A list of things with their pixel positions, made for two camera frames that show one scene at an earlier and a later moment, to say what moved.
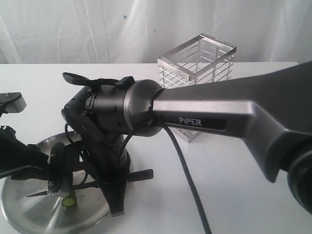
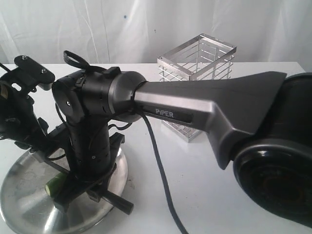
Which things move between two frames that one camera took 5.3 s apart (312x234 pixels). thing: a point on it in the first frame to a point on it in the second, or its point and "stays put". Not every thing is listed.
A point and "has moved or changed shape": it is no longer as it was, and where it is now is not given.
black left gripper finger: [29, 172] to [43, 157]
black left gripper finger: [35, 157] to [44, 125]
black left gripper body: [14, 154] to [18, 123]
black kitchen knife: [135, 176] has moved or changed shape
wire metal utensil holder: [202, 59] stays put
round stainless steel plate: [75, 209] stays put
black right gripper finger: [114, 191] to [115, 140]
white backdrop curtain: [135, 31] stays put
